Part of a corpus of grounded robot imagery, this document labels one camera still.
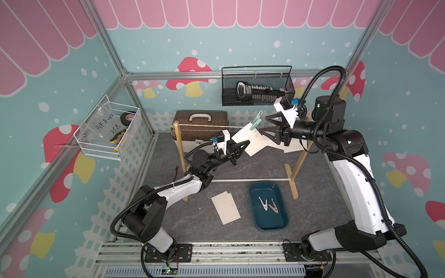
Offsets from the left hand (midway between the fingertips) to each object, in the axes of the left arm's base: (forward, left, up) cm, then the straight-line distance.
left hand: (250, 143), depth 68 cm
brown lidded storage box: (+28, +31, -26) cm, 49 cm away
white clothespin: (-12, -11, -34) cm, 38 cm away
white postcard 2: (-12, +10, -36) cm, 39 cm away
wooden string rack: (+5, -26, -34) cm, 43 cm away
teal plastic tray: (-14, -12, -34) cm, 39 cm away
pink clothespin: (-13, -15, -33) cm, 39 cm away
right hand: (-1, -4, +11) cm, 12 cm away
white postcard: (-12, +5, -35) cm, 37 cm away
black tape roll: (+17, +57, -2) cm, 59 cm away
